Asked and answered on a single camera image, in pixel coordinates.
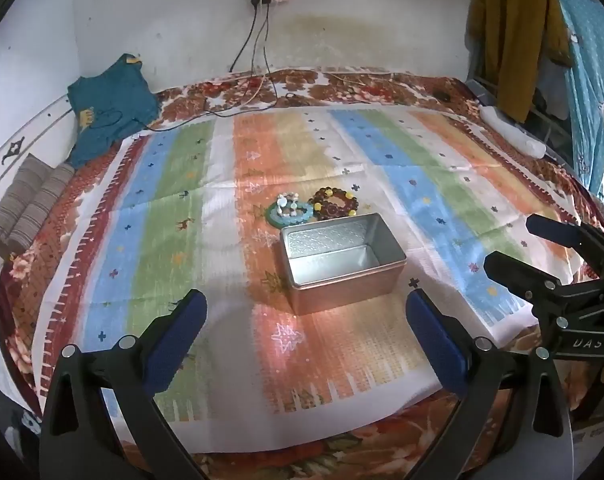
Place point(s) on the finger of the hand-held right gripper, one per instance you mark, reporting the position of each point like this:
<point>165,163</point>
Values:
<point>511,269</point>
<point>556,227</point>

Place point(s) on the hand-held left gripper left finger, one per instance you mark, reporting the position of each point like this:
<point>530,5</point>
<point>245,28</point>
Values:
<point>179,332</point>

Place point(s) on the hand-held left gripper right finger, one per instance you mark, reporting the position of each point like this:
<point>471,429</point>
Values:
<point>434,335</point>

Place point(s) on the silver metal tin box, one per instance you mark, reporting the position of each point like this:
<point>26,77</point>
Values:
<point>342,265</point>

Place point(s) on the green bangle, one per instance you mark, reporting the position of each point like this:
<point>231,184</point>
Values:
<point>277,220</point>

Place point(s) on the striped colourful mat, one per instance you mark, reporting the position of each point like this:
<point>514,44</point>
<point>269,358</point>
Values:
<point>182,240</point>

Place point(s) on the white bolster roll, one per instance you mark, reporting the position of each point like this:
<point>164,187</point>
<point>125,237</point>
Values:
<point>511,130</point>

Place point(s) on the blue printed curtain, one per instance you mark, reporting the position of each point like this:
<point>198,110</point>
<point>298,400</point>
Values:
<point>591,70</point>

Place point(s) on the brown striped pillow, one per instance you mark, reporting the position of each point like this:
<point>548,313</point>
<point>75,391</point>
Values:
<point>29,205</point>

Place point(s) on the mustard yellow garment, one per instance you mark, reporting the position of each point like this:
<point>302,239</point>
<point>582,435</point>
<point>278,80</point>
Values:
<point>516,30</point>

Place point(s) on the teal shirt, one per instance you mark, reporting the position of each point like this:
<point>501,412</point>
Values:
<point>109,105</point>

